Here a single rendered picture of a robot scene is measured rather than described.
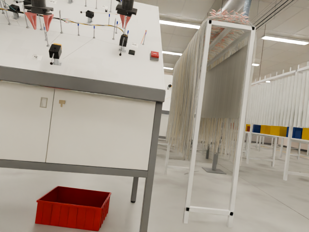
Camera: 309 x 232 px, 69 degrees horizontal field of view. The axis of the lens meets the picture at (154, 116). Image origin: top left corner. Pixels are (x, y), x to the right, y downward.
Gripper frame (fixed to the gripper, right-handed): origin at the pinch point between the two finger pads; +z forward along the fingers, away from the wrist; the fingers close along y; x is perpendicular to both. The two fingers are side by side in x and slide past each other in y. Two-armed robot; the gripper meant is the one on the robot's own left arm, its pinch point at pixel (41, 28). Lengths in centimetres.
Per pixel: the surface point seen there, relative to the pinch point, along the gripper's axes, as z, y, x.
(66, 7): -3, 12, -67
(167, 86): 141, -94, -311
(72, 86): 27.0, -12.8, -0.4
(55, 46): 9.5, -2.8, -7.9
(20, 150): 59, 9, 16
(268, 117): 147, -274, -244
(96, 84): 25.0, -24.7, -3.3
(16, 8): -2.0, 30.4, -37.5
